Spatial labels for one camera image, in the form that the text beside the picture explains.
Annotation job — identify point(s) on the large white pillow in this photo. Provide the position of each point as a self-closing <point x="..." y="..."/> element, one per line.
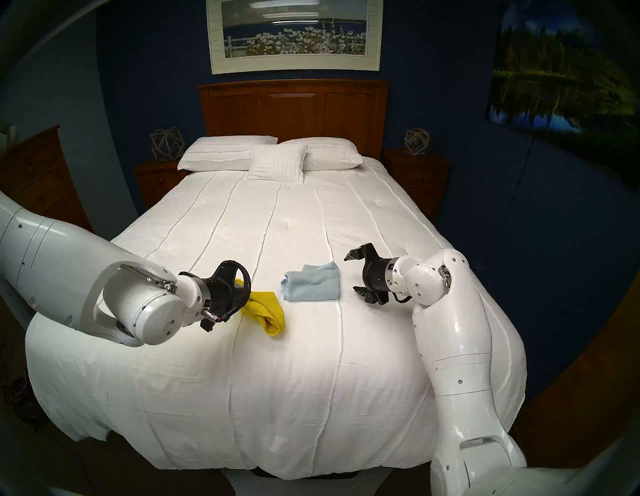
<point x="220" y="152"/>
<point x="335" y="155"/>

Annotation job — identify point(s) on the brown wooden dresser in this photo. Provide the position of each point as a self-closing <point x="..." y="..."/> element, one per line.
<point x="40" y="180"/>

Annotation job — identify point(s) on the brown wooden headboard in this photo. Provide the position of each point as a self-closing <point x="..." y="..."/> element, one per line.
<point x="295" y="115"/>

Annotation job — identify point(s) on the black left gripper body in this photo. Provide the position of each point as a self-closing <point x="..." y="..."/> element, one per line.
<point x="225" y="295"/>

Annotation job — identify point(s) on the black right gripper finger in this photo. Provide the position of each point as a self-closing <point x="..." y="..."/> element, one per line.
<point x="367" y="251"/>
<point x="370" y="296"/>

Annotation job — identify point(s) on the white framed flower picture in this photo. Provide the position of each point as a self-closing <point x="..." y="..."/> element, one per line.
<point x="295" y="37"/>

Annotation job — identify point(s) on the light blue hand towel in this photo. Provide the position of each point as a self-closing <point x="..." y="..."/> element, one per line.
<point x="312" y="285"/>

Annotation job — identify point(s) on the white bed comforter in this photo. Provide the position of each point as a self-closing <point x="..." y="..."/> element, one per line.
<point x="300" y="400"/>

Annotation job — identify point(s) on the forest lake wall poster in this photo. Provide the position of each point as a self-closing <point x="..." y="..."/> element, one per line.
<point x="555" y="80"/>

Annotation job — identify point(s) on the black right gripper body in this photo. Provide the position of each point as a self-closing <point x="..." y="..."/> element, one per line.
<point x="380" y="277"/>

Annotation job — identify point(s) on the small pleated white pillow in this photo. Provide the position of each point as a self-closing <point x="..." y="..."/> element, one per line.
<point x="277" y="165"/>

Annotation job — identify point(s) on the brown wooden nightstand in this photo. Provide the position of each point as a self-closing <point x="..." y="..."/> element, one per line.
<point x="420" y="180"/>
<point x="157" y="182"/>

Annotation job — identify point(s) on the yellow hand towel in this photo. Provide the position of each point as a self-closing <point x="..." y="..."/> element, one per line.
<point x="267" y="310"/>

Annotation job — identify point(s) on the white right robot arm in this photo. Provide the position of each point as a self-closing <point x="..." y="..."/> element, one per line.
<point x="460" y="340"/>

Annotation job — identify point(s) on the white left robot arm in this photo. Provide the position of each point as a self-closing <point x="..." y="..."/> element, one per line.
<point x="60" y="265"/>

